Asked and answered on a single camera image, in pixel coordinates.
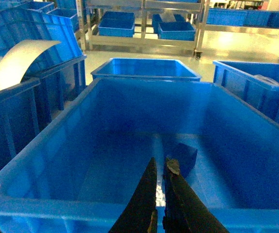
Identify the blue plastic part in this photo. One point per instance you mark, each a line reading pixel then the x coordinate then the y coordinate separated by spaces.
pixel 186 156

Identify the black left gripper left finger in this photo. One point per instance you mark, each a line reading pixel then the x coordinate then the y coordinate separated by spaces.
pixel 140 214

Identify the blue bin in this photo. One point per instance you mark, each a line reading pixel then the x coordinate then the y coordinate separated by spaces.
pixel 79 173
pixel 54 78
pixel 255 83

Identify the curved white sheet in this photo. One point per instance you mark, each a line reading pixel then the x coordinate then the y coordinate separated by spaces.
pixel 18 59

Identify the blue bin centre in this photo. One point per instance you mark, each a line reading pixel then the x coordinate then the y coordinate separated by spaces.
pixel 79 173

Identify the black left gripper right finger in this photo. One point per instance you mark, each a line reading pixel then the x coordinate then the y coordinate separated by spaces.
pixel 184 211

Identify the blue bin right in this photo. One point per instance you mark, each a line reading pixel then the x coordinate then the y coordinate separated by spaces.
pixel 255 83

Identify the blue bin left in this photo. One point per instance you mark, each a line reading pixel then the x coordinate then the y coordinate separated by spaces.
pixel 54 78

